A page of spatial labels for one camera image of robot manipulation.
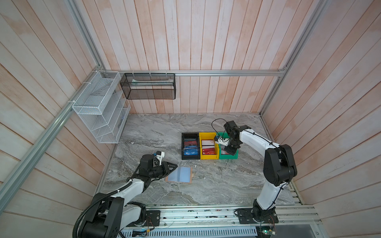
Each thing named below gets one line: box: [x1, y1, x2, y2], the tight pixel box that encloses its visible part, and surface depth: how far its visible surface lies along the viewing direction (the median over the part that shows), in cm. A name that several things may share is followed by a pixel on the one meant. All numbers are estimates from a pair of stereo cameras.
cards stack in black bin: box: [183, 138, 199, 156], surface depth 100 cm
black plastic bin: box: [181, 132, 201, 161], surface depth 100 cm
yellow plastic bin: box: [198, 131, 220, 160], surface depth 95 cm
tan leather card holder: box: [164, 166, 195, 184], surface depth 89 cm
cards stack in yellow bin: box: [201, 139, 217, 156], surface depth 101 cm
